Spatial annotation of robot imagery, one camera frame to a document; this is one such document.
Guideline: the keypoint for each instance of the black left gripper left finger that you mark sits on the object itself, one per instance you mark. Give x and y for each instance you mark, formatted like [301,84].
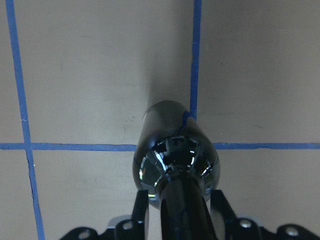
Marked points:
[140,216]

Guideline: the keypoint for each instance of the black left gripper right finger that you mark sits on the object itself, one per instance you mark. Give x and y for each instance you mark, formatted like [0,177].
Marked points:
[222,215]

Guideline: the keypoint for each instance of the dark glass wine bottle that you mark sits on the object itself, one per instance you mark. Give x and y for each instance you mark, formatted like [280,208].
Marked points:
[179,167]

